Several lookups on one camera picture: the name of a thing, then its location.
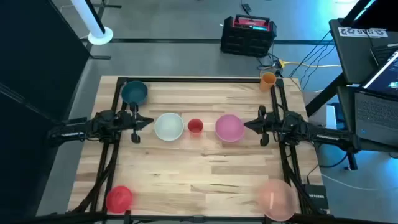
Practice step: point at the white plastic bowl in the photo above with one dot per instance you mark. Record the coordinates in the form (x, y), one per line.
(169, 127)

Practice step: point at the red plastic bowl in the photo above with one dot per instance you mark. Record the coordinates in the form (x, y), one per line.
(118, 199)

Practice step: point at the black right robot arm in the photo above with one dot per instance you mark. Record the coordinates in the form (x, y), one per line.
(323, 135)

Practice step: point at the black partition panel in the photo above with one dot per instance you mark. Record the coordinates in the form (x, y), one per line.
(31, 46)

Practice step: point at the large peach plastic bowl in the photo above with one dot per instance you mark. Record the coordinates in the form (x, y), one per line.
(276, 200)

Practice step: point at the black desk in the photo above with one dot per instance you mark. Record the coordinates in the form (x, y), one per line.
(351, 59)

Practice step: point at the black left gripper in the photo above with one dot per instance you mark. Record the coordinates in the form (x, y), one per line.
(136, 121)

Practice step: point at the pink plastic bowl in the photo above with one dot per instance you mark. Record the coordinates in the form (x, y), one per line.
(229, 128)

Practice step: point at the white printed label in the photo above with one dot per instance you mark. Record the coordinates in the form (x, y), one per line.
(362, 32)

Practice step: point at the open grey laptop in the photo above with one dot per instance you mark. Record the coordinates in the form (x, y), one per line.
(376, 115)

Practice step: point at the black network switch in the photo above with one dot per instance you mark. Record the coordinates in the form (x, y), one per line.
(316, 196)

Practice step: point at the white pole with round base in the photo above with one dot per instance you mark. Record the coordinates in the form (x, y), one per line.
(99, 34)

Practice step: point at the teal plastic bowl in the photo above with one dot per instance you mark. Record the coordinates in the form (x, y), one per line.
(133, 91)

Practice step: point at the black metal table frame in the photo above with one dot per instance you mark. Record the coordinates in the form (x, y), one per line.
(202, 80)

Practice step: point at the red plastic cup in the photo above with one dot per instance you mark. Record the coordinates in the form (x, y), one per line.
(195, 126)

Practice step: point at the black laptop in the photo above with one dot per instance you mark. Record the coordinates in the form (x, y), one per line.
(384, 53)

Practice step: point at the orange plastic cup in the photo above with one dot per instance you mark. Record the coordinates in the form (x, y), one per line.
(267, 81)

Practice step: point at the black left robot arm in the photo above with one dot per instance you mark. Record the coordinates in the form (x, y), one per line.
(77, 129)

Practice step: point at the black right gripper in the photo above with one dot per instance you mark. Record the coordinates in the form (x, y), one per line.
(265, 124)

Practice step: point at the small black power adapter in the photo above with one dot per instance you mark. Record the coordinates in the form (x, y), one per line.
(247, 7)

